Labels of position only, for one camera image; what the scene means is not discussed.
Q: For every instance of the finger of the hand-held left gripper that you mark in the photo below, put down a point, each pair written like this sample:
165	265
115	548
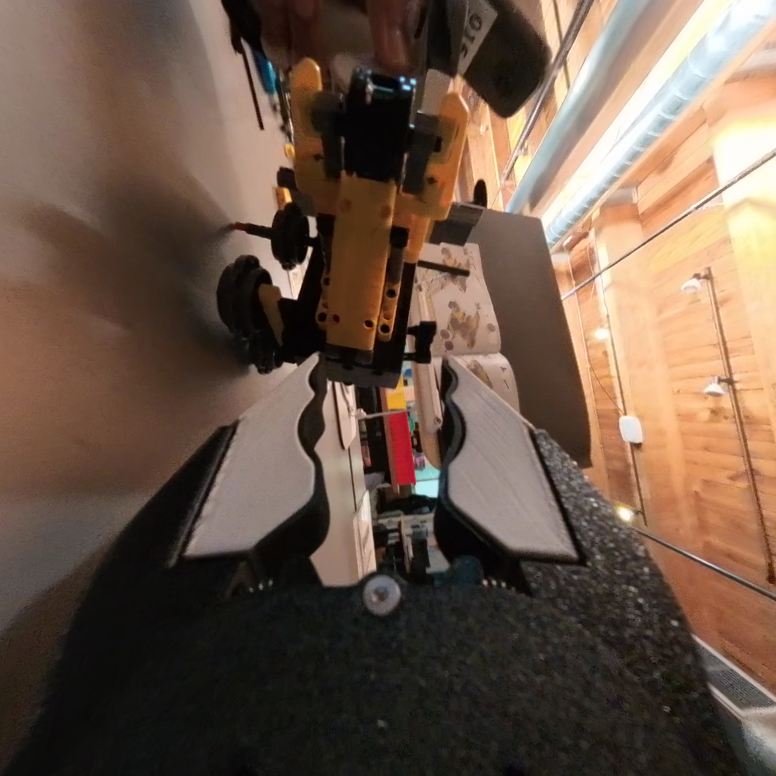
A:
435	94

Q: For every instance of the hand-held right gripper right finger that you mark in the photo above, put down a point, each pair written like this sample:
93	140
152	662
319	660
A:
509	485

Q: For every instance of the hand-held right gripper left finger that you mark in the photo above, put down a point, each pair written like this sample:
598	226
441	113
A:
254	485

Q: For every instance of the yellow toy brick vehicle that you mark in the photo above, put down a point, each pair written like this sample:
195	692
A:
357	242

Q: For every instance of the dark grey axle rod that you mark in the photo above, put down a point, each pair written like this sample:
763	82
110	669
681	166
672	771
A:
445	268

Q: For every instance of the person's left hand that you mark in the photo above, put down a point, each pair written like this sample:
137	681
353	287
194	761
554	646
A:
388	30

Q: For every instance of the red covered table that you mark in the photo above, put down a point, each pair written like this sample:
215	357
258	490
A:
400	448

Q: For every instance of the printed paper sheet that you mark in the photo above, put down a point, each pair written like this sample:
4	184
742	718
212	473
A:
364	533

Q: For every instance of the blue brick separator tool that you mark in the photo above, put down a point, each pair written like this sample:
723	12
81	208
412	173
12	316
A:
265	70

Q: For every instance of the open instruction booklet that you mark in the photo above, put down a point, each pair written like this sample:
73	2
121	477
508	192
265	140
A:
467	315

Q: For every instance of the white book stand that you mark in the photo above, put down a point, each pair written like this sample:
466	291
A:
533	303

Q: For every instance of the thin black axle rod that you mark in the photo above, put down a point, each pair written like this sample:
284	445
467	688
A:
251	85

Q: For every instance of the white wall device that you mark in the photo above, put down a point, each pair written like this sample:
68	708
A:
630	430

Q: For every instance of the silver ceiling duct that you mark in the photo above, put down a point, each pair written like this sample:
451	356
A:
636	115

